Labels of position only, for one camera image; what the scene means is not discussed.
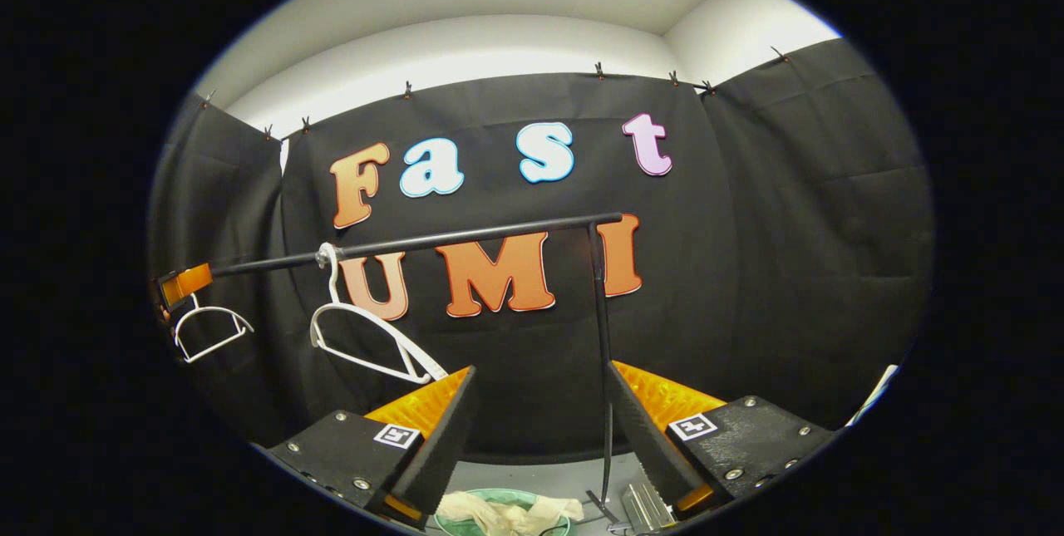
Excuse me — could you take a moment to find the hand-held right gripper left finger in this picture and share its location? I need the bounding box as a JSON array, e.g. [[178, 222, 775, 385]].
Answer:
[[266, 365, 479, 530]]

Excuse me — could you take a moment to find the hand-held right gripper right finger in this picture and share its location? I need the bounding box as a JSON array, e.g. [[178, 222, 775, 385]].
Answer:
[[605, 360, 835, 520]]

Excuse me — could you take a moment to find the green laundry hamper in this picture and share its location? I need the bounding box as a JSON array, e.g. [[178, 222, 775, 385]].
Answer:
[[432, 488, 574, 536]]

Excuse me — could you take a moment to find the cream shirt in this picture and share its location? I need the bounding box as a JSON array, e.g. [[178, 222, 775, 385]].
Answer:
[[436, 490, 585, 536]]

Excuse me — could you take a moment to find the empty white hanger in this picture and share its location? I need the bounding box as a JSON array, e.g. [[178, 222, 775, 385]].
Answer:
[[173, 295, 255, 364]]

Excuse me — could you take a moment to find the white shirt hanger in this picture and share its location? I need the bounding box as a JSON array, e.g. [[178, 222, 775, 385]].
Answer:
[[310, 243, 448, 385]]

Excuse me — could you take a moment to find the black clothes rack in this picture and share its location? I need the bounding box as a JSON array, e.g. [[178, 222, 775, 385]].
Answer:
[[208, 213, 633, 529]]

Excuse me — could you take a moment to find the silver metal box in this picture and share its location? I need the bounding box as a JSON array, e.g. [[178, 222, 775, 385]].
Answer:
[[619, 479, 678, 534]]

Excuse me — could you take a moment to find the row of black backdrop clips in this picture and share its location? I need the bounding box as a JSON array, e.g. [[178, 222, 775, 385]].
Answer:
[[199, 46, 786, 142]]

